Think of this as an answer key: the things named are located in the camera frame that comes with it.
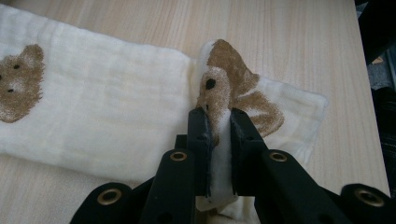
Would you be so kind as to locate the white bear print cloth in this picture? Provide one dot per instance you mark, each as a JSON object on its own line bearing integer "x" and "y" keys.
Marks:
{"x": 109, "y": 109}

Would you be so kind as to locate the black object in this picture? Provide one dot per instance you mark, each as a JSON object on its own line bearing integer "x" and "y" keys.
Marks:
{"x": 376, "y": 25}

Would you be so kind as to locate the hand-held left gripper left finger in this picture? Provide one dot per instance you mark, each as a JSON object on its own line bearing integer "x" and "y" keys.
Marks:
{"x": 202, "y": 155}

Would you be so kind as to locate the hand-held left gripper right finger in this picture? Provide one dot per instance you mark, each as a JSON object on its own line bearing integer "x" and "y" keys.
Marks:
{"x": 246, "y": 161}

